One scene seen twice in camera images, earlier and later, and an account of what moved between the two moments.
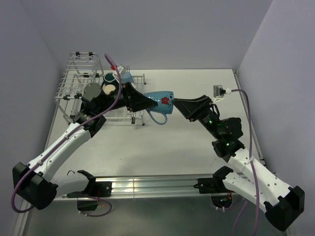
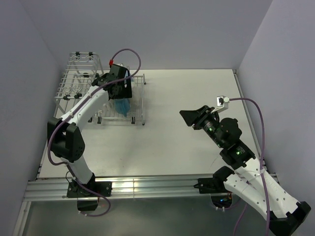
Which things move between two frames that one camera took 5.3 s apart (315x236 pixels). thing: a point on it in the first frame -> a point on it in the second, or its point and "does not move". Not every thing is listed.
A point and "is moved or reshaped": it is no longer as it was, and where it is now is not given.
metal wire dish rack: [84, 68] does not move
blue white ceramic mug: [165, 99] is moved or reshaped
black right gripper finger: [193, 108] -> [191, 116]
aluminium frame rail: [145, 185] does not move
